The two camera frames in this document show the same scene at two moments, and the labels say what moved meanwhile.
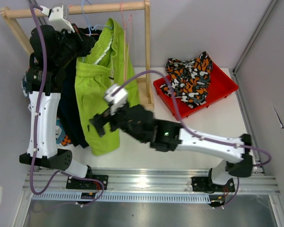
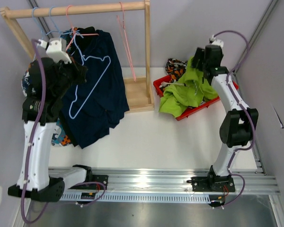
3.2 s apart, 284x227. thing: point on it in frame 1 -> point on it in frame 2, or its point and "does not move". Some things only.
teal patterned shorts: (62, 137) does not move
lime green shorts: (110, 61) -> (190, 91)
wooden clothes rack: (143, 85) does not move
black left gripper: (85, 46) -> (79, 70)
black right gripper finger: (98, 121) -> (197, 61)
